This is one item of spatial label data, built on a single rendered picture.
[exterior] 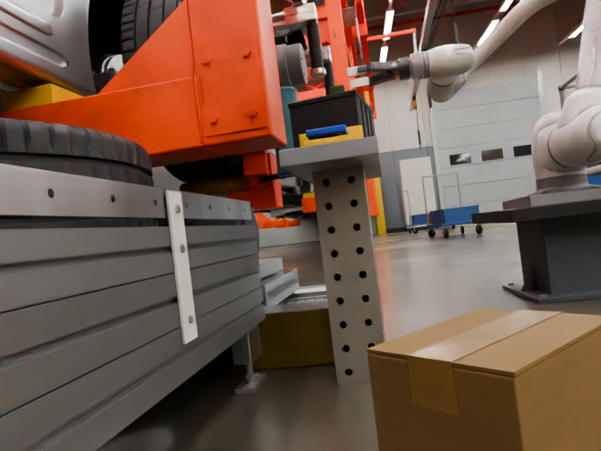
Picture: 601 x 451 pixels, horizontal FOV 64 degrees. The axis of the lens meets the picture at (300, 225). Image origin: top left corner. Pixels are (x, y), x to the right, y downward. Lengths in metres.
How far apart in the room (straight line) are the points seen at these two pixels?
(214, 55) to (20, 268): 0.77
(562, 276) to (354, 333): 0.93
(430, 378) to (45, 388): 0.33
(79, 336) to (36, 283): 0.08
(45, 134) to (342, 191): 0.52
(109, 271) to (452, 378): 0.36
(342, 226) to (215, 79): 0.43
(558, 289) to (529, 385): 1.31
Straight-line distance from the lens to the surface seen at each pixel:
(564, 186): 1.80
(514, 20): 1.93
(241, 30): 1.14
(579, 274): 1.76
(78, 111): 1.26
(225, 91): 1.10
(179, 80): 1.16
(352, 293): 0.96
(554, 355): 0.49
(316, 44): 1.47
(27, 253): 0.47
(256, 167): 1.52
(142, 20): 1.50
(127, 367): 0.59
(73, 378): 0.51
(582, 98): 1.67
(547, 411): 0.48
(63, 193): 0.52
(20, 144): 0.75
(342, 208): 0.95
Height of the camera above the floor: 0.30
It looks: 1 degrees up
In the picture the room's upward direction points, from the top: 7 degrees counter-clockwise
